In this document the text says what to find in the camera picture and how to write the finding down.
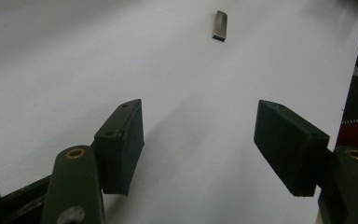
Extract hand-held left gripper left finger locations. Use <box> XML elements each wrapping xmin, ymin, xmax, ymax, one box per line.
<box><xmin>40</xmin><ymin>98</ymin><xmax>145</xmax><ymax>224</ymax></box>

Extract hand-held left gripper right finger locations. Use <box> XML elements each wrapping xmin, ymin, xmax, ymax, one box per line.
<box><xmin>254</xmin><ymin>99</ymin><xmax>358</xmax><ymax>224</ymax></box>

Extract small metal usb flash drive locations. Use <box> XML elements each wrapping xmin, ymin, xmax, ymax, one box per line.
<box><xmin>212</xmin><ymin>9</ymin><xmax>228</xmax><ymax>42</ymax></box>

